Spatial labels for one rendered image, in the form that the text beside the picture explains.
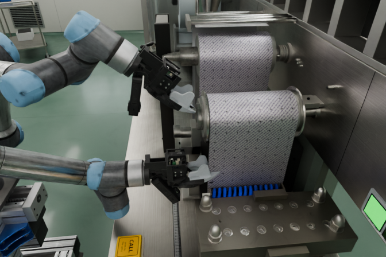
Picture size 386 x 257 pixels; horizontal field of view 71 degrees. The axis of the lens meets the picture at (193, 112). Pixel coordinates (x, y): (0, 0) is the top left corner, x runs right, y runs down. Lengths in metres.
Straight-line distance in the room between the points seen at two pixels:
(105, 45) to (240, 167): 0.49
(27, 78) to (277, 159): 0.66
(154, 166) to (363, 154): 0.50
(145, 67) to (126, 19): 5.68
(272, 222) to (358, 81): 0.41
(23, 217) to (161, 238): 0.66
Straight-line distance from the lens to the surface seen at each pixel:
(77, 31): 0.64
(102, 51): 0.64
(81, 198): 2.34
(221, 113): 0.70
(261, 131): 0.75
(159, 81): 0.66
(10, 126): 1.28
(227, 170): 0.81
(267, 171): 0.85
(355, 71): 0.72
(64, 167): 0.86
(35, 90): 0.64
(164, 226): 0.93
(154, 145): 1.22
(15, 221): 1.40
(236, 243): 0.75
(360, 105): 0.71
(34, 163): 0.83
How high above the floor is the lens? 1.66
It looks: 32 degrees down
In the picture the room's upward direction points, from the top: straight up
